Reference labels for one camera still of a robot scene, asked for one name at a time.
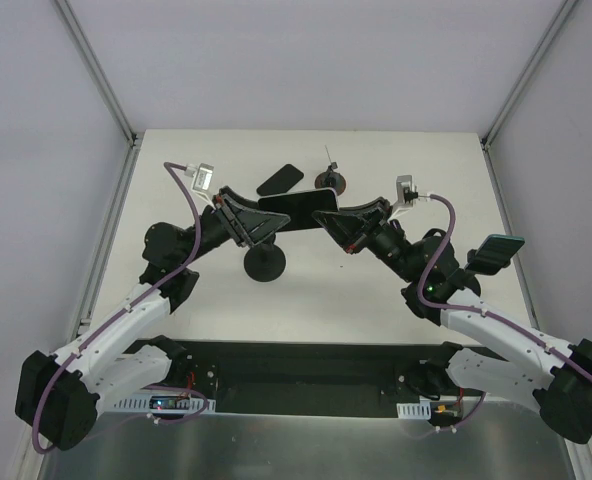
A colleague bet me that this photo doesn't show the black phone stand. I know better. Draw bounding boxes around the black phone stand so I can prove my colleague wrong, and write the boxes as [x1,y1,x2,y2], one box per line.
[243,243,286,283]
[463,247,510,295]

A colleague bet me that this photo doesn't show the black phone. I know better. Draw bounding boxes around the black phone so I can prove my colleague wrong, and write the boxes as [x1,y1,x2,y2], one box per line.
[256,164,304,197]
[258,188,338,232]
[476,234,525,268]

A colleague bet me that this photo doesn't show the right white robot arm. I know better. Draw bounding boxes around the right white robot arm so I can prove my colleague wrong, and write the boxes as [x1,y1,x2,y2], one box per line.
[312,194,592,444]

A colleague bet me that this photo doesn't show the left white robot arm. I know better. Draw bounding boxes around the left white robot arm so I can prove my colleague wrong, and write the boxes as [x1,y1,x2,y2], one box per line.
[15,187,290,454]

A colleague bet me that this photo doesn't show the brown disc small stand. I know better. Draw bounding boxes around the brown disc small stand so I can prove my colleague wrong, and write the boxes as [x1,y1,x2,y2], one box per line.
[314,147,347,195]

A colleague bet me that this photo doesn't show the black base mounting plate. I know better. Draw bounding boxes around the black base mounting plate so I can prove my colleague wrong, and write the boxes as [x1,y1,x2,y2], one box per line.
[129,340,487,417]

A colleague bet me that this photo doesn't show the metal sheet front panel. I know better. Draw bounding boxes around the metal sheet front panel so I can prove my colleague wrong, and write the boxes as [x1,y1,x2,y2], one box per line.
[39,400,574,479]

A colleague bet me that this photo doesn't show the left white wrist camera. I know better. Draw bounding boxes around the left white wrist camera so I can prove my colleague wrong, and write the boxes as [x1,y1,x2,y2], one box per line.
[185,163,214,193]

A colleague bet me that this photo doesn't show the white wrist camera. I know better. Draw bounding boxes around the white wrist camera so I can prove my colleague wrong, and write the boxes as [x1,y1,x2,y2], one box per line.
[389,175,419,220]
[185,163,214,193]

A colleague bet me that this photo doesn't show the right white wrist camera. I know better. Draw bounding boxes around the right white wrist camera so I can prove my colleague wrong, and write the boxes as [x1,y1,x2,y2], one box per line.
[389,175,419,220]

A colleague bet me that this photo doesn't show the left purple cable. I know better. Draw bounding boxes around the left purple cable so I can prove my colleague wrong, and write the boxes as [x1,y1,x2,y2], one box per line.
[31,162,210,454]

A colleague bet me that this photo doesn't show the left aluminium frame post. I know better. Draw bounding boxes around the left aluminium frame post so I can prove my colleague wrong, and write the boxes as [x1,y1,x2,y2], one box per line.
[52,0,141,147]

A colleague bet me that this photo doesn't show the aluminium frame post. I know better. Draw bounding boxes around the aluminium frame post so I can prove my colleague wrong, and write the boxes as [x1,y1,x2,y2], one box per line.
[479,0,585,151]
[52,0,141,147]

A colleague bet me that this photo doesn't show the right white cable duct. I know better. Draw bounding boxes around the right white cable duct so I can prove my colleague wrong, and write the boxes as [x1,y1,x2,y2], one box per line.
[396,400,432,421]

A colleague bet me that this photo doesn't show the white cable duct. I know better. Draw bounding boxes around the white cable duct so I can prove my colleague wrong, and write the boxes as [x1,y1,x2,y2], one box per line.
[396,400,432,421]
[106,393,204,415]

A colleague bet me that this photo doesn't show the left white cable duct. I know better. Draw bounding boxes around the left white cable duct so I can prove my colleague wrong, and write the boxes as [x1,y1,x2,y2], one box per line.
[106,393,204,415]

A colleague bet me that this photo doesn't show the right aluminium frame post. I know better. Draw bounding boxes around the right aluminium frame post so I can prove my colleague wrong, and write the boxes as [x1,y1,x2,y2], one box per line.
[479,0,585,151]

